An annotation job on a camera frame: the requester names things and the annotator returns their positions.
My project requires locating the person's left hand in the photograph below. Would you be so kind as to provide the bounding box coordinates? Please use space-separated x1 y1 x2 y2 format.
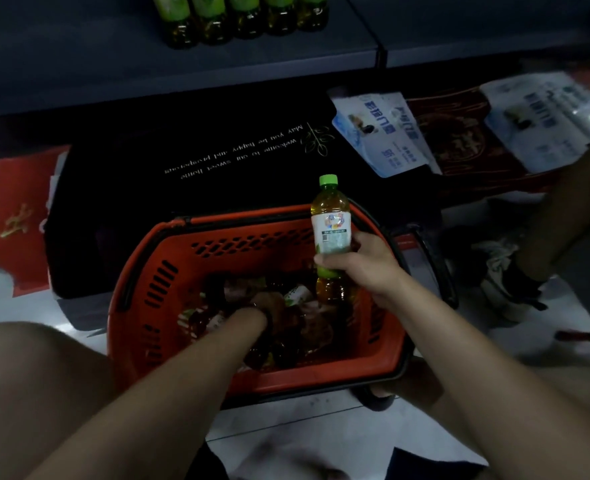
226 292 286 339

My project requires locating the person's right hand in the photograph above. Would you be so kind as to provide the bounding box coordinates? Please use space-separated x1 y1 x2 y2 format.
314 232 407 298

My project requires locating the green cap tea bottle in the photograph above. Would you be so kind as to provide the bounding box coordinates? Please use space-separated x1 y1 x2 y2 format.
310 174 354 306

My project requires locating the person's left forearm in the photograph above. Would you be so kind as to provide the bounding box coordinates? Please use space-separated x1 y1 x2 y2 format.
25 309 271 480

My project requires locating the person's right forearm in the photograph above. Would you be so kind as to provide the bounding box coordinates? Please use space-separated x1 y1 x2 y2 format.
372 274 590 480

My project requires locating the pile of packets and bottles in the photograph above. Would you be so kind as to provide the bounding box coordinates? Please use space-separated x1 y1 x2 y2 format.
177 272 361 370

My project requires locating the red plastic shopping basket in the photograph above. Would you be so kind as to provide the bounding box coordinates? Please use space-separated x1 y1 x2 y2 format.
107 202 417 396

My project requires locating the small white blue packaged mat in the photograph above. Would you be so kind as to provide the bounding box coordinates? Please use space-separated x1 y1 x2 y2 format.
330 91 444 179

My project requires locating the black doormat with white lettering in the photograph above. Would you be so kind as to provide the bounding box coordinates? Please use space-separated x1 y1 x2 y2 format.
44 89 443 301

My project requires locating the dark red patterned mat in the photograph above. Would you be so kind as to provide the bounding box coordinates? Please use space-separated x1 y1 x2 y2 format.
404 84 578 208

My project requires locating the person's leg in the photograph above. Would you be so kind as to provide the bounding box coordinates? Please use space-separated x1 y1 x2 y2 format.
400 357 590 480
516 139 590 283
0 322 123 480

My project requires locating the person's left leg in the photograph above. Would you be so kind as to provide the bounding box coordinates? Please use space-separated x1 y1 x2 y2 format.
0 322 123 480

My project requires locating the large white blue packaged mat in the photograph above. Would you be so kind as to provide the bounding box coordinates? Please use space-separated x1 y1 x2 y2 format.
479 71 590 174

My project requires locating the red mat with gold print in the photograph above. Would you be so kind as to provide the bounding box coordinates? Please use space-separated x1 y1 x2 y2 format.
0 145 71 298

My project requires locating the green label tea bottle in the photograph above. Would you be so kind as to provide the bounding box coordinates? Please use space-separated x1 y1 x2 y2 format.
296 0 331 32
190 0 236 46
150 0 201 50
226 0 266 40
262 0 299 37

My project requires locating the person's right leg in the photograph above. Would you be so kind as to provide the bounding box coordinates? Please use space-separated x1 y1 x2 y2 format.
400 357 590 480

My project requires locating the dark grey store shelf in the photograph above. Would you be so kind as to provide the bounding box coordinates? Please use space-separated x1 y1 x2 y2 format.
0 0 590 118

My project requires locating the black basket handle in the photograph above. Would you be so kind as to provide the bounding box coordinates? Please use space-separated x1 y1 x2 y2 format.
389 224 459 311

